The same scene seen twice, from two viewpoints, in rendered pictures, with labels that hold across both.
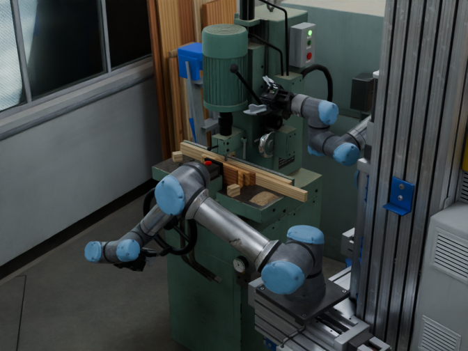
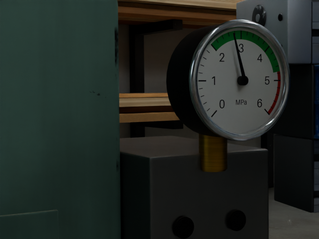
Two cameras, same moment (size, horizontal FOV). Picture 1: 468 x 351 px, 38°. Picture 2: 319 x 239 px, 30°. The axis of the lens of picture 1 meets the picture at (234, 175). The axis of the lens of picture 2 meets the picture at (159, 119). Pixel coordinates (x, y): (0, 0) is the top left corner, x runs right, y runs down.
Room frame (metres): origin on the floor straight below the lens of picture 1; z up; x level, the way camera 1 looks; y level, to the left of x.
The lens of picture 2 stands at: (2.17, 0.29, 0.66)
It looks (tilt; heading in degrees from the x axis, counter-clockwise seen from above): 3 degrees down; 292
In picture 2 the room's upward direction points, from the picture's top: 1 degrees counter-clockwise
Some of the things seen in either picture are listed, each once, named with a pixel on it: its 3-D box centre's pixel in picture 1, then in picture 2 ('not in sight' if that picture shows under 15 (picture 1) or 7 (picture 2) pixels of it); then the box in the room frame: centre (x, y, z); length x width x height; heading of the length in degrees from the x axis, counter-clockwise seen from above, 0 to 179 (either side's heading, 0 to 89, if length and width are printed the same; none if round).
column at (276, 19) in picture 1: (269, 95); not in sight; (2.81, -0.15, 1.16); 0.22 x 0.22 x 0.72; 50
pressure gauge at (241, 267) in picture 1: (241, 265); (223, 98); (2.26, -0.03, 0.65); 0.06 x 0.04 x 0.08; 50
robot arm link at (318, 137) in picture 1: (321, 139); not in sight; (2.16, -0.30, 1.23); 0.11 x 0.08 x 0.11; 29
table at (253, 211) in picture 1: (212, 188); not in sight; (2.49, 0.09, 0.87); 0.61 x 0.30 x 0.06; 50
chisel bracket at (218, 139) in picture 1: (229, 142); not in sight; (2.60, 0.02, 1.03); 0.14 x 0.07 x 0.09; 140
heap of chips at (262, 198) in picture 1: (263, 196); not in sight; (2.35, -0.11, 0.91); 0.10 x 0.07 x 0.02; 140
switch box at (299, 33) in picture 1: (302, 44); not in sight; (2.74, -0.28, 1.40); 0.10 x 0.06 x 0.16; 140
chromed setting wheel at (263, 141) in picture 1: (269, 143); not in sight; (2.61, -0.15, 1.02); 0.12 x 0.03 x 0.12; 140
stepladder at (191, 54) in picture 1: (207, 150); not in sight; (3.52, 0.14, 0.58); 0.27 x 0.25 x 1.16; 53
